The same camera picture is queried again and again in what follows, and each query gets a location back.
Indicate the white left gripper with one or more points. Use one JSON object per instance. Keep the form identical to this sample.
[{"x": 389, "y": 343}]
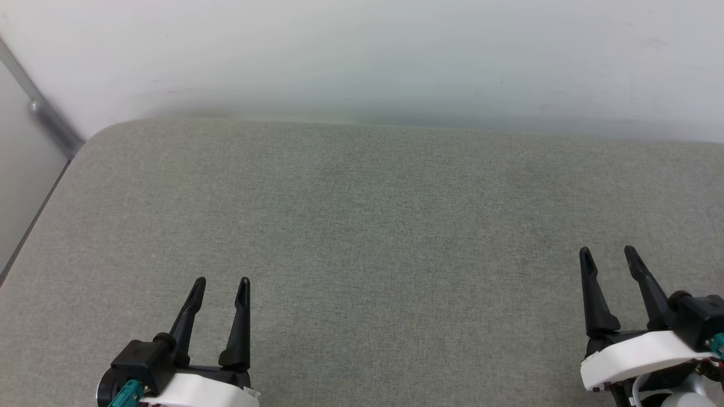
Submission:
[{"x": 203, "y": 393}]

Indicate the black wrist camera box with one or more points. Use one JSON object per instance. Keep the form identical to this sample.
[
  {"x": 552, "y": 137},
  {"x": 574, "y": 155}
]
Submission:
[
  {"x": 698, "y": 322},
  {"x": 141, "y": 359}
]

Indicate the teal right camera connector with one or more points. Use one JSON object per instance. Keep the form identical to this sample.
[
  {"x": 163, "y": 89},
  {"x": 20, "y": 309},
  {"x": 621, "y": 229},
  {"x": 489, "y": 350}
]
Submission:
[{"x": 717, "y": 345}]

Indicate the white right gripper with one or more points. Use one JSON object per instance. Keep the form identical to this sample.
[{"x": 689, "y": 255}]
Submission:
[{"x": 633, "y": 353}]

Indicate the teal left camera connector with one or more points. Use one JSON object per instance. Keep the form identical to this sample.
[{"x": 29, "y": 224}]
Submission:
[{"x": 127, "y": 395}]

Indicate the teal camera connector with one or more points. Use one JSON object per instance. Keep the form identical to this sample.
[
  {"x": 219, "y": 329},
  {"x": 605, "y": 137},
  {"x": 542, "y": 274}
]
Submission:
[
  {"x": 127, "y": 395},
  {"x": 717, "y": 345}
]

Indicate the grey metal wall strip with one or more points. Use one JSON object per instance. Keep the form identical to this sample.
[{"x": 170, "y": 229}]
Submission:
[{"x": 51, "y": 118}]

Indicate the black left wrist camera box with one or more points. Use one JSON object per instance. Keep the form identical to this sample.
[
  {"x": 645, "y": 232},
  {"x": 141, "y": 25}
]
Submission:
[{"x": 141, "y": 359}]

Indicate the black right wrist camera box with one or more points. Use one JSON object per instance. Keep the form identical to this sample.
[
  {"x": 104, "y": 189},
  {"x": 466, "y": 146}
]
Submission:
[{"x": 698, "y": 322}]

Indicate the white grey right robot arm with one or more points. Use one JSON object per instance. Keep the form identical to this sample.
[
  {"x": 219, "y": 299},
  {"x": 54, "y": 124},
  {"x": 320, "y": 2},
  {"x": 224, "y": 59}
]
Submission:
[{"x": 687, "y": 395}]

